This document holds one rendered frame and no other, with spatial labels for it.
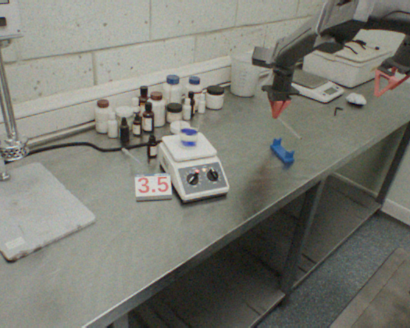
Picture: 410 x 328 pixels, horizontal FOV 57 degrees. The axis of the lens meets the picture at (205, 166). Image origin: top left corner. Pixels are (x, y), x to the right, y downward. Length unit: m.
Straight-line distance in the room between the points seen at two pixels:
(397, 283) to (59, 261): 1.11
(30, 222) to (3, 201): 0.11
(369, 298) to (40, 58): 1.26
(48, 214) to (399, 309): 1.09
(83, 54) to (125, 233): 0.63
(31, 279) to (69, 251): 0.09
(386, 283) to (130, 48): 1.18
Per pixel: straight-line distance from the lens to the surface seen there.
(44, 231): 0.90
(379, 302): 1.42
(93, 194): 1.00
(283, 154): 1.21
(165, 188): 0.98
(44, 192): 1.01
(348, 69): 1.90
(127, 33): 1.34
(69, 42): 1.24
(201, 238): 0.87
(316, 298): 1.83
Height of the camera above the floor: 1.35
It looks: 33 degrees down
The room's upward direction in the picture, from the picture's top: 6 degrees clockwise
